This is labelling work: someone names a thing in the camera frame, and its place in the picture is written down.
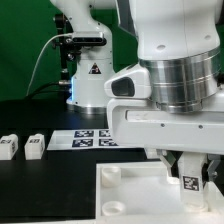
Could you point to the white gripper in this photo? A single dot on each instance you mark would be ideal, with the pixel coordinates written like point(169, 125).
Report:
point(135, 123)

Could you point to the white square tabletop tray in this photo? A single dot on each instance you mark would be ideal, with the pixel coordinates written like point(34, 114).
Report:
point(142, 193)

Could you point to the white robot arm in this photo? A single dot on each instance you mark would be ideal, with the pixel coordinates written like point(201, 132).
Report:
point(171, 101)

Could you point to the white marker sheet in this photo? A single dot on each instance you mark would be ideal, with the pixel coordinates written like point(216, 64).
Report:
point(82, 139)

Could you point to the black camera stand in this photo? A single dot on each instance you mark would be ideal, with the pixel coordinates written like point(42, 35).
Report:
point(69, 52)

